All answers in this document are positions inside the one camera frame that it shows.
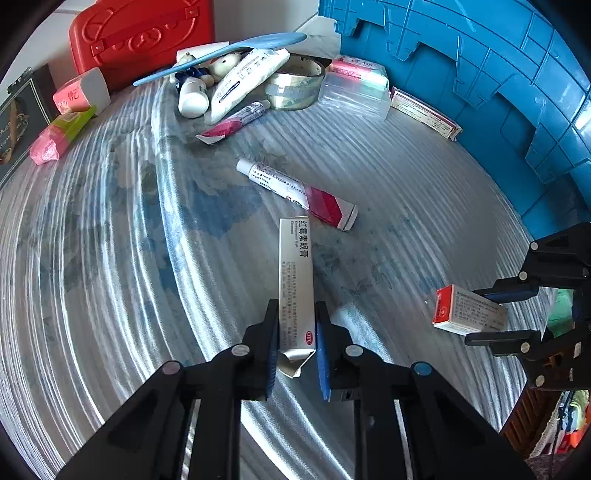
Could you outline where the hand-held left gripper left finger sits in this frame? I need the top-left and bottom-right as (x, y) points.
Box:
(55, 299), (280, 480)

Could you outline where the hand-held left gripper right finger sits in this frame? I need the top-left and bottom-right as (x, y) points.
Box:
(315, 301), (536, 480)

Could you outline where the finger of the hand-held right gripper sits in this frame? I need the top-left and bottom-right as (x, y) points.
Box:
(473, 222), (591, 304)
(464, 329), (584, 393)

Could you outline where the orange and white small box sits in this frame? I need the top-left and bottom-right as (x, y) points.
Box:
(433, 284), (509, 337)

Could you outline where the white ointment box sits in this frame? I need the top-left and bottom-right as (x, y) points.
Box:
(277, 215), (317, 380)

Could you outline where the desktop with striped cloth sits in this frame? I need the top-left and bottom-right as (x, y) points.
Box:
(0, 28), (557, 480)

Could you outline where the green cloth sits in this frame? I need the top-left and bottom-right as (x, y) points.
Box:
(549, 288), (576, 337)

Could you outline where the red and white ointment tube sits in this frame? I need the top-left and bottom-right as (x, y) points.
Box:
(236, 158), (359, 231)

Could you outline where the long white and red box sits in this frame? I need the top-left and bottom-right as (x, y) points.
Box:
(390, 87), (463, 141)

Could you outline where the blue plastic storage crate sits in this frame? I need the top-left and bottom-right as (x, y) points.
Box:
(318, 0), (591, 241)

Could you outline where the small pink and white tube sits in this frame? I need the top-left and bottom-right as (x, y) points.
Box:
(196, 100), (271, 146)

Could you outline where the clear plastic box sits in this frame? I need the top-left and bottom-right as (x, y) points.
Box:
(318, 69), (393, 122)

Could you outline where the small white bottle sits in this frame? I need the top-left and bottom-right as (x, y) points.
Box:
(178, 76), (210, 119)

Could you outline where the clear tape roll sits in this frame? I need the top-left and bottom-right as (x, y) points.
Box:
(265, 55), (327, 111)

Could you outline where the large white tube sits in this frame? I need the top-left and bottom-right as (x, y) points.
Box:
(204, 48), (291, 126)

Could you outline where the pink and green packet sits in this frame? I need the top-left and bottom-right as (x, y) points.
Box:
(329, 55), (389, 89)
(30, 106), (98, 166)

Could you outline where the white bear toy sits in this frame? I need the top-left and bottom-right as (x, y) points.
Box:
(168, 52), (243, 85)

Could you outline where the blue plastic spoon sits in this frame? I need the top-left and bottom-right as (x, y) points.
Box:
(133, 32), (308, 88)

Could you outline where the pink and white small box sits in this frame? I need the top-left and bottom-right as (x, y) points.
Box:
(52, 67), (112, 115)

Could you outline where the black gift box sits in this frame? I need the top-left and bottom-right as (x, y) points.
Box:
(0, 65), (59, 186)

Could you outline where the red plastic carry case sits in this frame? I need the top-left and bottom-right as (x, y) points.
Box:
(69, 0), (216, 93)

